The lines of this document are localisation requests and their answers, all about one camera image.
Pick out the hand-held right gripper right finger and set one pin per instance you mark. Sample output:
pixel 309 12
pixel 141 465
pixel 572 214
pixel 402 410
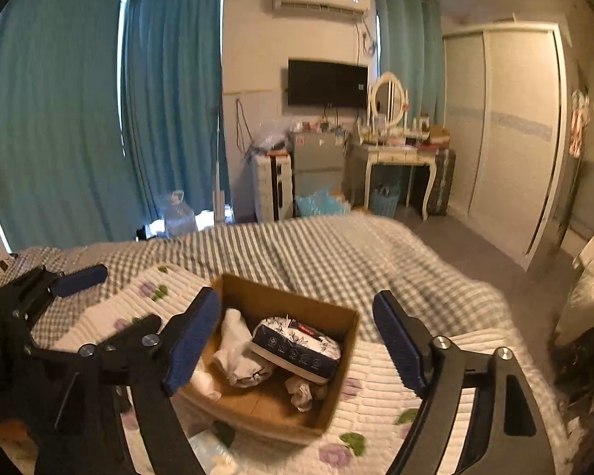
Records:
pixel 398 344

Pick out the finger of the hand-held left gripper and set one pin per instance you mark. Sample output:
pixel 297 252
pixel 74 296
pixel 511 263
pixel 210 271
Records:
pixel 79 280

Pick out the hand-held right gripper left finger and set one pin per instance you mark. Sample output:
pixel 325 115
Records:
pixel 194 341

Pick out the brown cardboard box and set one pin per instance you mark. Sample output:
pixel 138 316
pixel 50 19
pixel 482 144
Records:
pixel 277 405

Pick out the white sock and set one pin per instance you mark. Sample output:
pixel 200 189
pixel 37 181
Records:
pixel 235 351

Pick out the small white cloth roll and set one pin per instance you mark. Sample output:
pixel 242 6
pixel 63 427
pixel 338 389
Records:
pixel 204 385

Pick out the floral quilted white mat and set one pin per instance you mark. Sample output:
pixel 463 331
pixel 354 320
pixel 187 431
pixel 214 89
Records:
pixel 366 420

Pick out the navy white tissue pack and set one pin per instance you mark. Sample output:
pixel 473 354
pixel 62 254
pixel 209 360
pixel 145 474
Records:
pixel 297 346

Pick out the crumpled white paper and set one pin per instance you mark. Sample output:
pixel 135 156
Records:
pixel 304 392

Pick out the pale blue tissue pack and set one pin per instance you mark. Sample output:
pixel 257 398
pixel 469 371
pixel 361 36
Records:
pixel 213 450

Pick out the grey checkered bed blanket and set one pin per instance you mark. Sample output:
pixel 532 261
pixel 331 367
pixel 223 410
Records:
pixel 326 252

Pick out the large clear water jug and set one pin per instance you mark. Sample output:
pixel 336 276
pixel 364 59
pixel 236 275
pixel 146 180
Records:
pixel 179 215

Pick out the blue laundry basket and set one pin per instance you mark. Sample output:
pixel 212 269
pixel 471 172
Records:
pixel 385 201

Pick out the wide teal curtain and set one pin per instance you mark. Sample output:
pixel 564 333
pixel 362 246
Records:
pixel 54 133

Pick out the blue plastic bag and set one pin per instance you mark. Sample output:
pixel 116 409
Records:
pixel 321 204

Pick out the dark suitcase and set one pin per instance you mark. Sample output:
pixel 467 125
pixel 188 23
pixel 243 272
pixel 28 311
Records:
pixel 438 180

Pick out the white drawer cabinet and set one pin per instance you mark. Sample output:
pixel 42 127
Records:
pixel 272 188

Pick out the white dressing table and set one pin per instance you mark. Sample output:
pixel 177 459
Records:
pixel 391 156

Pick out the pile of clothes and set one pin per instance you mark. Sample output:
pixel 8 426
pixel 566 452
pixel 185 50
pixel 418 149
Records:
pixel 586 316

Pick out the teal window curtain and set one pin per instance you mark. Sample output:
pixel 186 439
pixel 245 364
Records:
pixel 173 109

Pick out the grey mini fridge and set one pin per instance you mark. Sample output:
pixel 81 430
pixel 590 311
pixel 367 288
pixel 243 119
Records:
pixel 318 163

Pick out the brown box on dresser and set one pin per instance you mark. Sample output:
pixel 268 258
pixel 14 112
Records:
pixel 439 134

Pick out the clear plastic bag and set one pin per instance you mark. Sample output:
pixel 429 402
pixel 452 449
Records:
pixel 268 136

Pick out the white letter decoration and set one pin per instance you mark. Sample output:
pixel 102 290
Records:
pixel 417 125

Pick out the white sliding door wardrobe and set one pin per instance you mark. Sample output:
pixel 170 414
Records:
pixel 505 123

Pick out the white oval vanity mirror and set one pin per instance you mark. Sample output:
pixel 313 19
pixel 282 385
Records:
pixel 388 99

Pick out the narrow teal curtain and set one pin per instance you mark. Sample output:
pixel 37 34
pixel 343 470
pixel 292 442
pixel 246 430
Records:
pixel 408 59

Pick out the black wall television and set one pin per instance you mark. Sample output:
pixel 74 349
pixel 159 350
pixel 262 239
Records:
pixel 326 83

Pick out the hanging wall ornament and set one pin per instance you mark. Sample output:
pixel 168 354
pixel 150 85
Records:
pixel 578 123

